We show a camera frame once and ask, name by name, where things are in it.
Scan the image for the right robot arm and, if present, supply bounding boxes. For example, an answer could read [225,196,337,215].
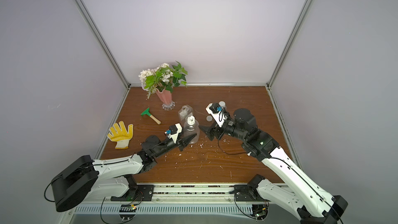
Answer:
[200,103,348,224]

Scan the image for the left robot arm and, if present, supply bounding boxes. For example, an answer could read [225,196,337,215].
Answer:
[49,134,197,212]

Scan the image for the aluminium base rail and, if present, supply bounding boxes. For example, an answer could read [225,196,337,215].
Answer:
[68,181,304,221]

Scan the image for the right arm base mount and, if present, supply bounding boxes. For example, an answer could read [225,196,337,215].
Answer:
[229,185,275,202]

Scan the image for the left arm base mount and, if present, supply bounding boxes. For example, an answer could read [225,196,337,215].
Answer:
[110,185,154,202]

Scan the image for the yellow work glove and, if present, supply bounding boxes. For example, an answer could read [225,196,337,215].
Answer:
[107,121,134,150]

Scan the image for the green scraper wooden handle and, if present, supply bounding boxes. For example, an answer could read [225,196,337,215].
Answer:
[141,107,161,125]

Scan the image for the square clear bottle with label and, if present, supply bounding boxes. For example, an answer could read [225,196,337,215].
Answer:
[178,105,193,123]

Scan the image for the pink vase with flowers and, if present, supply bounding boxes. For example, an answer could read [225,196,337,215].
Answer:
[138,61,188,111]

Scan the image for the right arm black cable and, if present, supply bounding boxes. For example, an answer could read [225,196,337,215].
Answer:
[217,136,249,156]

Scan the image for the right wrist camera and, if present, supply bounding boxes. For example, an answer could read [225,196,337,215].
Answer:
[206,103,227,128]

